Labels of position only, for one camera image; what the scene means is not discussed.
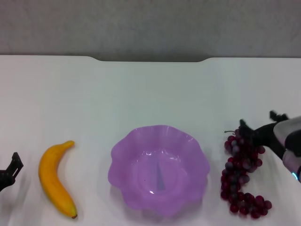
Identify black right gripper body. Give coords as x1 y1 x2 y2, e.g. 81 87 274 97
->
254 122 287 160

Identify purple wavy plastic plate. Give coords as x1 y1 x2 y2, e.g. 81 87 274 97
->
108 125 211 217

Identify yellow banana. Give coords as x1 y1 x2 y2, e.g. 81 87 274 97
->
38 140 78 220

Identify dark red grape bunch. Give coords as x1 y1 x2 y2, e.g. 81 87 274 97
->
220 128 273 219

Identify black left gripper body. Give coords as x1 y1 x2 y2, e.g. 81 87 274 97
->
0 169 10 192

